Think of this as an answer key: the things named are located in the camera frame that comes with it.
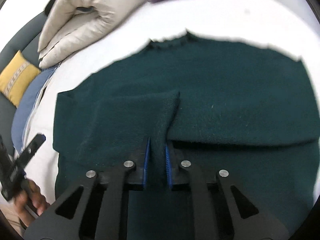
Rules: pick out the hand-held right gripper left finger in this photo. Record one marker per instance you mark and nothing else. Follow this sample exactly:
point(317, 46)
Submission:
point(147, 163)

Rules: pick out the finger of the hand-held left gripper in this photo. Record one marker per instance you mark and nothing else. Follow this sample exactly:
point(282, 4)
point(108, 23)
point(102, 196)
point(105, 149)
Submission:
point(31, 150)

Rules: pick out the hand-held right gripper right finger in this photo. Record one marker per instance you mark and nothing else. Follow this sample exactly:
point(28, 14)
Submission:
point(168, 165)

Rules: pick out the dark green sweater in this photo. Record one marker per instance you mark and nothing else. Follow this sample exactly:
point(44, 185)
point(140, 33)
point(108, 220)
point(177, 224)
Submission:
point(225, 92)

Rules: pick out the person's left hand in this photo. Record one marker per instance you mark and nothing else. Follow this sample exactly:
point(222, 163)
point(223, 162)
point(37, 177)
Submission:
point(33, 202)

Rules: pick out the blue pillow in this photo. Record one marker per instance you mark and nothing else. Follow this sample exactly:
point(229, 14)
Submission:
point(27, 105)

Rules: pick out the yellow patterned cushion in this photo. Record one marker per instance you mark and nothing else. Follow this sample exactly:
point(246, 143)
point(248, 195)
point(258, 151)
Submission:
point(17, 77)

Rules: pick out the grey padded headboard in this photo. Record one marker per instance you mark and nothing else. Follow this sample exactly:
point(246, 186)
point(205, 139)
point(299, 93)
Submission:
point(22, 37)

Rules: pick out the folded beige duvet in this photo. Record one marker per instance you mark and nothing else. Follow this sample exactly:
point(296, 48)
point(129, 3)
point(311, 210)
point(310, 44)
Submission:
point(82, 30)

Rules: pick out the bed with white sheet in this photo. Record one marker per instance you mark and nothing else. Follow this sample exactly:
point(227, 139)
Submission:
point(225, 17)

